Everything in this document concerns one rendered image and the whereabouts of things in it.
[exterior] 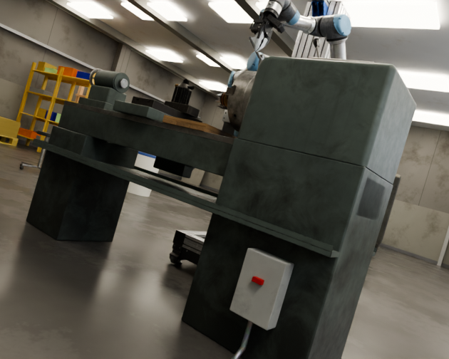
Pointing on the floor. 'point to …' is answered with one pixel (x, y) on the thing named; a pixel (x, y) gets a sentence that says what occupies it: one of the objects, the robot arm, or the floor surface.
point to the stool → (40, 153)
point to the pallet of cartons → (5, 125)
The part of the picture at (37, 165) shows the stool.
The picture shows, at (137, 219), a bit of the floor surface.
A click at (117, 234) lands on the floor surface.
